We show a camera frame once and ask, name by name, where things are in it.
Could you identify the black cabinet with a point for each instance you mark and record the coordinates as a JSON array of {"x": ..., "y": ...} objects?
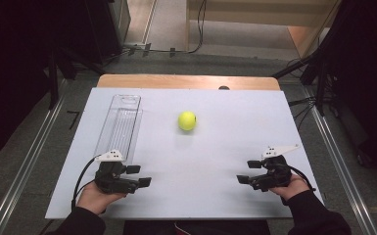
[{"x": 107, "y": 29}]

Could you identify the clear plastic container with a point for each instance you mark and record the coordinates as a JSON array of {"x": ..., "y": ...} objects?
[{"x": 120, "y": 127}]

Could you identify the aluminium floor rail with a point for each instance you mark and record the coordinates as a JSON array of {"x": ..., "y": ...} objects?
[
  {"x": 339, "y": 163},
  {"x": 29, "y": 163}
]

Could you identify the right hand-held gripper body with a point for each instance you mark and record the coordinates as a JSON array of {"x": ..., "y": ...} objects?
[{"x": 274, "y": 176}]

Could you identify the white board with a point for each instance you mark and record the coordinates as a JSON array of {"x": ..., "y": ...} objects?
[{"x": 192, "y": 169}]

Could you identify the black tripod stand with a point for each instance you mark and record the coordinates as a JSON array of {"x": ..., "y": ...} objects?
[
  {"x": 320, "y": 88},
  {"x": 54, "y": 81}
]

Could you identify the yellow tennis ball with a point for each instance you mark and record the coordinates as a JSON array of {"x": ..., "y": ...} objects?
[{"x": 187, "y": 121}]

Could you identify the person's right hand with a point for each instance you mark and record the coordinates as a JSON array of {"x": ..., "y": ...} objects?
[{"x": 292, "y": 189}]

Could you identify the wooden table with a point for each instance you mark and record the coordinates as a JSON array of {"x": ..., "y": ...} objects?
[{"x": 182, "y": 81}]

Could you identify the dark table grommet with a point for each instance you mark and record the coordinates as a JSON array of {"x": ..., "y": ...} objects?
[{"x": 224, "y": 87}]

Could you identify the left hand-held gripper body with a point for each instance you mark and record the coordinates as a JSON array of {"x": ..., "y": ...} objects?
[{"x": 112, "y": 181}]

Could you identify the person's left hand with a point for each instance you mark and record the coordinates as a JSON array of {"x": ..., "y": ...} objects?
[{"x": 93, "y": 199}]

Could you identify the light wooden furniture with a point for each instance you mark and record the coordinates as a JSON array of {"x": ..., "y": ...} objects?
[{"x": 258, "y": 13}]

